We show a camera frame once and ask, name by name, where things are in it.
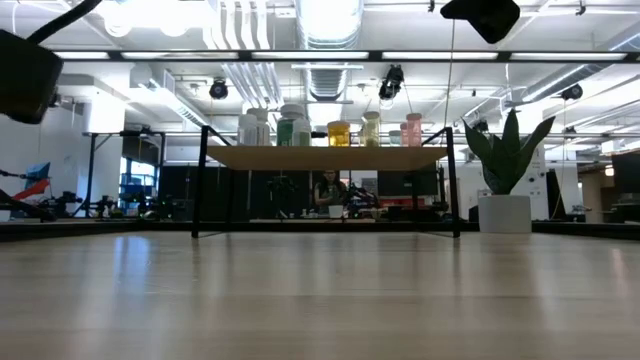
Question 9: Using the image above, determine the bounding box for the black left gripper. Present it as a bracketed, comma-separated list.
[0, 30, 65, 125]

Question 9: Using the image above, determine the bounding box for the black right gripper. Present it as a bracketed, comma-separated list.
[440, 0, 521, 45]

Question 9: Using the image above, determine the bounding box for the yellow-green vial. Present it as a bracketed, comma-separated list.
[361, 110, 382, 148]

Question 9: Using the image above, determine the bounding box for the orange vial white cap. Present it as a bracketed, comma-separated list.
[327, 120, 352, 148]

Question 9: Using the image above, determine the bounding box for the large green-label bottle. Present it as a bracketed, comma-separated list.
[276, 103, 307, 148]

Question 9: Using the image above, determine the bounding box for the small clear bottle pink label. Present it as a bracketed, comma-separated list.
[248, 107, 272, 147]

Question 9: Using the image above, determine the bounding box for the blue monitor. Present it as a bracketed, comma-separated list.
[23, 161, 52, 184]

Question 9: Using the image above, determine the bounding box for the black ceiling spot lamp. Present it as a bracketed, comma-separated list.
[208, 77, 230, 101]
[560, 82, 585, 102]

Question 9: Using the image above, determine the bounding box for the green snake plant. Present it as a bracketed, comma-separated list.
[462, 108, 557, 197]

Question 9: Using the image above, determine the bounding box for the white round plant pot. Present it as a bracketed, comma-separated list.
[477, 193, 533, 235]

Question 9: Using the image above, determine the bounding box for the black monitor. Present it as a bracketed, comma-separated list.
[610, 149, 640, 206]

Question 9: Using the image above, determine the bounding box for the person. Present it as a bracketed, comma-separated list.
[313, 169, 349, 216]

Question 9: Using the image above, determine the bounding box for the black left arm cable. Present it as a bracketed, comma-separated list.
[27, 0, 104, 45]

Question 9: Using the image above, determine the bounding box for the black hanging overhead camera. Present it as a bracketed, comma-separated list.
[377, 63, 405, 101]

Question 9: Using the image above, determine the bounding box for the black metal rig frame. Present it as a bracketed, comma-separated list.
[0, 48, 640, 241]

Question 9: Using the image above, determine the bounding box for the round silver ventilation duct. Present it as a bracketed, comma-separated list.
[294, 0, 365, 101]

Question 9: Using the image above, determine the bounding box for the wooden shelf black metal frame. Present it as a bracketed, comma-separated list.
[191, 126, 461, 239]

